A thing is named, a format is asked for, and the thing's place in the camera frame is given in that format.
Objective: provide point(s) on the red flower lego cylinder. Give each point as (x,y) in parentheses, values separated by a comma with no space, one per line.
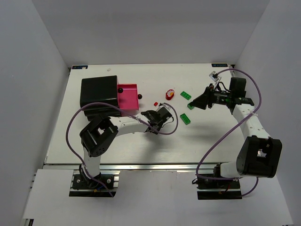
(169,94)

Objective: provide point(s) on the green four-stud long lego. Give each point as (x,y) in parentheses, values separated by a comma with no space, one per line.
(185,95)

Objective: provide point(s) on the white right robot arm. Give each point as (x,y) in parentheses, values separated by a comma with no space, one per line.
(260,153)

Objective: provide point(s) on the blue table label right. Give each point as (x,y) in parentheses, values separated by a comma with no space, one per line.
(219,64)

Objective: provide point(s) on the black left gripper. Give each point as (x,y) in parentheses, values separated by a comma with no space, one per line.
(154,118)

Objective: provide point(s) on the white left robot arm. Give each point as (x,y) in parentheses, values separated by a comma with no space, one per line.
(99,134)

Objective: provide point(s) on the blue table label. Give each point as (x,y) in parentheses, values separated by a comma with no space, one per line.
(219,64)
(79,67)

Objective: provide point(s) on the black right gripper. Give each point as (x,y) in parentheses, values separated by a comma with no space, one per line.
(209,97)

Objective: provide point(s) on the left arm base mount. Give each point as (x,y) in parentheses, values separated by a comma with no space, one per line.
(85,187)

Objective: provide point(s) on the black drawer cabinet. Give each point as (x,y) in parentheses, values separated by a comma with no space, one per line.
(99,89)

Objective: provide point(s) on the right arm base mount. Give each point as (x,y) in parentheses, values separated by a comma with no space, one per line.
(208,189)

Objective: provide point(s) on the green lego brick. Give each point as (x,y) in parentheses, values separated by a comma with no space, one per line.
(185,119)

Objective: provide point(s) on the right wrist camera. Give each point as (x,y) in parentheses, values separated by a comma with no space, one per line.
(215,77)

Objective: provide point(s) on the blue table label left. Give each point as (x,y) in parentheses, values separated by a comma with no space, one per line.
(79,67)

